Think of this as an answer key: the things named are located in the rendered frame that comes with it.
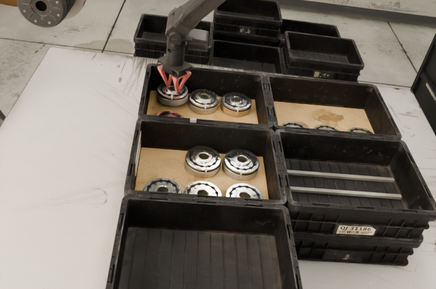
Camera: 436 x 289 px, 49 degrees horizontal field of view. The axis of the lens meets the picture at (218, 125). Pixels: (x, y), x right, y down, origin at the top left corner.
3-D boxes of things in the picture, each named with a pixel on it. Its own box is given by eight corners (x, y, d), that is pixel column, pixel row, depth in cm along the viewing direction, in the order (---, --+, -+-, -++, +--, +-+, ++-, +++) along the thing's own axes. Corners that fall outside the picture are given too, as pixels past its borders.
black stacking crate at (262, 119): (137, 147, 143) (137, 117, 136) (146, 92, 167) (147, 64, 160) (265, 158, 147) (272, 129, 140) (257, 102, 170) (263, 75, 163)
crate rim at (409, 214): (285, 211, 118) (287, 204, 116) (272, 134, 141) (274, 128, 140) (438, 221, 121) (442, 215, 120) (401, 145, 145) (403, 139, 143)
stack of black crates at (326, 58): (272, 125, 271) (289, 57, 244) (269, 95, 295) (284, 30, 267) (340, 133, 273) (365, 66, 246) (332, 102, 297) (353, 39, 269)
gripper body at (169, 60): (171, 58, 157) (172, 37, 153) (193, 71, 152) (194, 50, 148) (156, 63, 153) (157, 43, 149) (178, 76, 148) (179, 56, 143)
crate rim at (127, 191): (122, 200, 114) (122, 193, 112) (137, 123, 137) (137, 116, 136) (285, 211, 118) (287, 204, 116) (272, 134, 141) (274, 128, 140)
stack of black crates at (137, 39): (132, 110, 267) (132, 38, 239) (140, 80, 290) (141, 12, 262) (202, 117, 269) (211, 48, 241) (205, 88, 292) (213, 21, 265)
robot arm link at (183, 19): (255, -73, 109) (253, -36, 105) (274, -61, 112) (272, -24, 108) (165, 11, 143) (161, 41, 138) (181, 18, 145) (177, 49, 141)
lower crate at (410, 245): (270, 261, 130) (279, 233, 123) (260, 183, 154) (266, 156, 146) (409, 269, 134) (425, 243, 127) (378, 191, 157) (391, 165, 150)
